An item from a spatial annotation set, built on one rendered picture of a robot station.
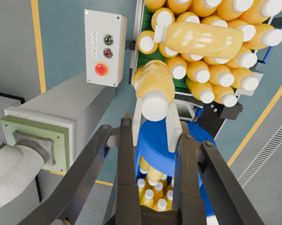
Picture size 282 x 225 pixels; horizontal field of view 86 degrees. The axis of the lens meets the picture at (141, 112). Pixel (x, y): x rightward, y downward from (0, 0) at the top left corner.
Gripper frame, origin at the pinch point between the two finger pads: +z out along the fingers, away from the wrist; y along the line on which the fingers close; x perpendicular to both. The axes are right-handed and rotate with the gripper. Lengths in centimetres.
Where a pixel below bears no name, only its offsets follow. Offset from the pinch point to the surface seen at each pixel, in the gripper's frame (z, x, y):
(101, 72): 28.8, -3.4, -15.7
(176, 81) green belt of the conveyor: 50, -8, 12
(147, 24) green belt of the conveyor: 50, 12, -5
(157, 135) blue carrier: 27.7, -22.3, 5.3
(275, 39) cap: 29.6, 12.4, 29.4
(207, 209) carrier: 41, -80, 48
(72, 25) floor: 140, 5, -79
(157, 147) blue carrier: 21.3, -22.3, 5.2
